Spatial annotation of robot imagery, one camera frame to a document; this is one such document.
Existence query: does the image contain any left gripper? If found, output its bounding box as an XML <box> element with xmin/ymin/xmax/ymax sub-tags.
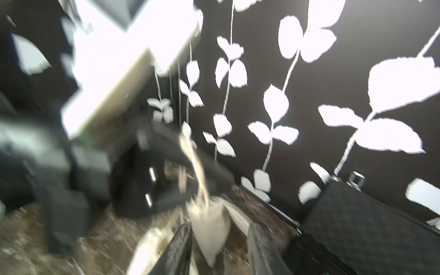
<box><xmin>109</xmin><ymin>118</ymin><xmax>236</xmax><ymax>219</ymax></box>

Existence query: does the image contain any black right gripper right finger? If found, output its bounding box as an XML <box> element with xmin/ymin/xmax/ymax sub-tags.
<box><xmin>247</xmin><ymin>223</ymin><xmax>292</xmax><ymax>275</ymax></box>

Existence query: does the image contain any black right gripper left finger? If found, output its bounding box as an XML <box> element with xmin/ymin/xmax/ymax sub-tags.
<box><xmin>149</xmin><ymin>223</ymin><xmax>193</xmax><ymax>275</ymax></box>

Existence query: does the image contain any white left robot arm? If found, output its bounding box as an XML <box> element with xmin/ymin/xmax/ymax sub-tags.
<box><xmin>1</xmin><ymin>1</ymin><xmax>234</xmax><ymax>256</ymax></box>

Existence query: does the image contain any black poker chip case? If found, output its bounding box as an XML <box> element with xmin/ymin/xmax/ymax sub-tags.
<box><xmin>282</xmin><ymin>177</ymin><xmax>440</xmax><ymax>275</ymax></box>

